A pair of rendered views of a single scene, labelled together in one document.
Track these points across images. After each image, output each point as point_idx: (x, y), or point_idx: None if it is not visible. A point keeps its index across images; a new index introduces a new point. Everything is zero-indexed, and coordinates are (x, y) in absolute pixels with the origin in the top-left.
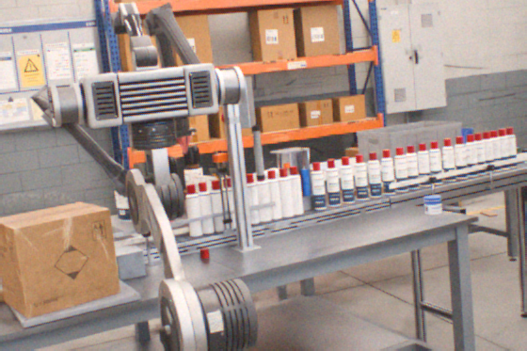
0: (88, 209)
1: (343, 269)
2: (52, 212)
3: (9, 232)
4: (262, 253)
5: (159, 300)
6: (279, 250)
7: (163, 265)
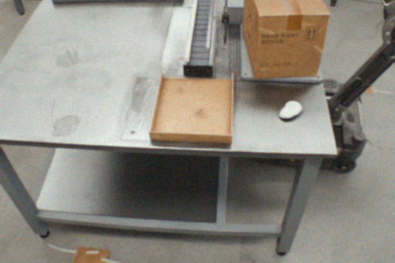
0: None
1: None
2: None
3: (316, 18)
4: None
5: (391, 22)
6: None
7: (383, 1)
